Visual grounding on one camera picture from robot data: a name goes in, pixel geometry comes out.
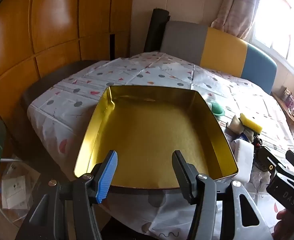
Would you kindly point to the black rolled mat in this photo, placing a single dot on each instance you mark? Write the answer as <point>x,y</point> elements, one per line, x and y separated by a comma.
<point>155,30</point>

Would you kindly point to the window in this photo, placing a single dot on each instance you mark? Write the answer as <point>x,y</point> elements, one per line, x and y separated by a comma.
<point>282,25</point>

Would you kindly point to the yellow sponge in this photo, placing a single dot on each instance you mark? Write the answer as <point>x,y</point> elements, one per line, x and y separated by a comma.
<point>250,123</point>

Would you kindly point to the gold metal tin box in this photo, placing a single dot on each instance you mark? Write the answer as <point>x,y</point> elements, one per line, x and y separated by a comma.
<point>149,130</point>

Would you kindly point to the papers on floor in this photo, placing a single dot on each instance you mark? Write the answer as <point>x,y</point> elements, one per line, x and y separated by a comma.
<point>15,187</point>

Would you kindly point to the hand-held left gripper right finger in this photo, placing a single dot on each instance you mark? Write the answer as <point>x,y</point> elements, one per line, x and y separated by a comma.
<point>184,175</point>

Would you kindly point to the purple box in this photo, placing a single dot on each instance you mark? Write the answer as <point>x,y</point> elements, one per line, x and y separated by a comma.
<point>290,100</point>

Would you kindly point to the grey yellow blue headboard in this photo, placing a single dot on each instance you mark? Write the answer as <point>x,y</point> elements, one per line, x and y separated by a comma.
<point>224,47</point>

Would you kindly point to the patterned white bed sheet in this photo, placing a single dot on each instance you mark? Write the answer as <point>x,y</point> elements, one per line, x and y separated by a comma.
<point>149,72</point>

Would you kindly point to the beige patterned curtain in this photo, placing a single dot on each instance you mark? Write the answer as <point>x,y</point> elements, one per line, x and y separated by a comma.
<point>237,5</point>

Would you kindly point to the beige mesh sponge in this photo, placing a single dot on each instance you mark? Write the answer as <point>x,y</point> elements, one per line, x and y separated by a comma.
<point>234,124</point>

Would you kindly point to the wooden side shelf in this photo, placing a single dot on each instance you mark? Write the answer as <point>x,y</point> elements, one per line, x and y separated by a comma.
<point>292,121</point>

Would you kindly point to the green cap bottle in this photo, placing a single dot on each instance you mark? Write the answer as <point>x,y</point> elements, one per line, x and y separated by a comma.
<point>215,108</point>

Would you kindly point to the person's right hand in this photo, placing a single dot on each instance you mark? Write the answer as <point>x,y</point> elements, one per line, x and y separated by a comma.
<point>284,222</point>

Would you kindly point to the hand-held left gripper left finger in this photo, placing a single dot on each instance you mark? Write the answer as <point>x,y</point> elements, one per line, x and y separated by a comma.
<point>107,177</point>

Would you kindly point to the wooden wardrobe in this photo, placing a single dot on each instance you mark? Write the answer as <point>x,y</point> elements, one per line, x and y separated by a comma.
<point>57,17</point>

